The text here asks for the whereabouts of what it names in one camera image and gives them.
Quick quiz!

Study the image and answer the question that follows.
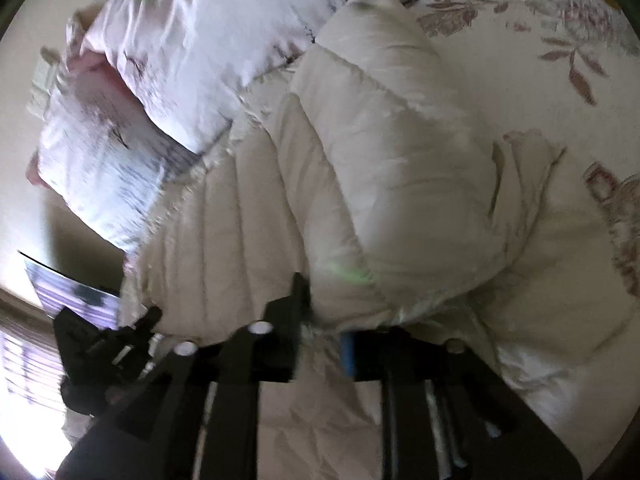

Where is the cream puffer down jacket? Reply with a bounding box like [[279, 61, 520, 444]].
[[122, 0, 542, 479]]

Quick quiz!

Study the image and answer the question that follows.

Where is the blue lavender print pillow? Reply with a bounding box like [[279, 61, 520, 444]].
[[27, 49, 206, 256]]

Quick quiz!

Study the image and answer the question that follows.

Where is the pink floral pillow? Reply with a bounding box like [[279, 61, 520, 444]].
[[67, 0, 497, 156]]

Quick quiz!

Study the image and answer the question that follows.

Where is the floral bed sheet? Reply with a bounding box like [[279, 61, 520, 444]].
[[411, 0, 639, 476]]

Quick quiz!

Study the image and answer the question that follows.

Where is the wall mirror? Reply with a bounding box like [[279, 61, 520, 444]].
[[20, 252, 119, 328]]

